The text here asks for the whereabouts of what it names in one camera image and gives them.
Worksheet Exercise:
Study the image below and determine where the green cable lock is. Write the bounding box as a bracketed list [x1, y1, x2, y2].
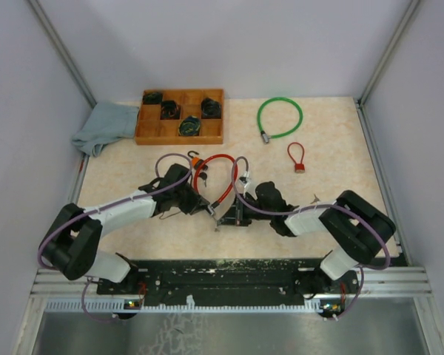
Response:
[256, 97, 304, 144]

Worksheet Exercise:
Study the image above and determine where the small silver key pair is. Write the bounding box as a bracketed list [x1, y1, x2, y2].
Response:
[311, 194, 320, 204]

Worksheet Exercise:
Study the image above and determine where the grey slotted cable duct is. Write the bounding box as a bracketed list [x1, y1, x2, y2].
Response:
[44, 295, 360, 315]

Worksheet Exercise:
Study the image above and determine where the aluminium frame post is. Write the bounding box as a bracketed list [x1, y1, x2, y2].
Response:
[25, 0, 97, 108]
[357, 0, 423, 108]

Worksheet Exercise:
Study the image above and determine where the wooden compartment tray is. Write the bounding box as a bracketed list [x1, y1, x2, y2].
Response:
[134, 88, 225, 145]

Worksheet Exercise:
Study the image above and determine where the black yellow rolled item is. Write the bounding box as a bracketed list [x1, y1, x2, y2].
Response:
[178, 115, 201, 137]

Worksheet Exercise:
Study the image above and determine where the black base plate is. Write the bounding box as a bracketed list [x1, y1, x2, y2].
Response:
[97, 259, 360, 307]

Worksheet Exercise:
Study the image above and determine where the orange black padlock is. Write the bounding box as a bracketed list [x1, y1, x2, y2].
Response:
[187, 150, 204, 170]

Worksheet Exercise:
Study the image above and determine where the black rolled item right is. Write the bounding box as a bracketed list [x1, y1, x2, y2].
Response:
[201, 98, 222, 119]

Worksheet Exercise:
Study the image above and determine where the grey blue cloth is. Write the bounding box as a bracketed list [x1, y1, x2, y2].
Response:
[71, 101, 139, 158]

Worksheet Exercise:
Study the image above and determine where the red cable lock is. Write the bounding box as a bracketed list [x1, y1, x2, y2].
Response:
[192, 153, 238, 217]

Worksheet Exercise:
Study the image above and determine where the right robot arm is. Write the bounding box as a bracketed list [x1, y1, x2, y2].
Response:
[217, 181, 396, 293]

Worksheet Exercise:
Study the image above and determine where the aluminium frame post right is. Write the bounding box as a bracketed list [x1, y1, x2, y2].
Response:
[357, 0, 423, 108]

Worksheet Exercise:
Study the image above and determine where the aluminium frame post left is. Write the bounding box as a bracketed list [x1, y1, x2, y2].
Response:
[25, 0, 97, 108]

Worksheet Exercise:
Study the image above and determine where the red cable padlock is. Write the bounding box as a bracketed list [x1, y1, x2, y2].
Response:
[286, 142, 306, 174]

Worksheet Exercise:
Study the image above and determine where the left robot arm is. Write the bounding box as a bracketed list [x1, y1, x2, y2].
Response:
[38, 163, 210, 294]

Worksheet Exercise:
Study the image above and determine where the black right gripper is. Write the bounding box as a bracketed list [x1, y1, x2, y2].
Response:
[218, 192, 274, 226]

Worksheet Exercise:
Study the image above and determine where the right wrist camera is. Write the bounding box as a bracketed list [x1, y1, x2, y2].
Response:
[238, 171, 252, 195]

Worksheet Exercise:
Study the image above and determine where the black rolled item far left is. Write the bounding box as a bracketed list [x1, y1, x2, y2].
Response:
[142, 91, 163, 105]

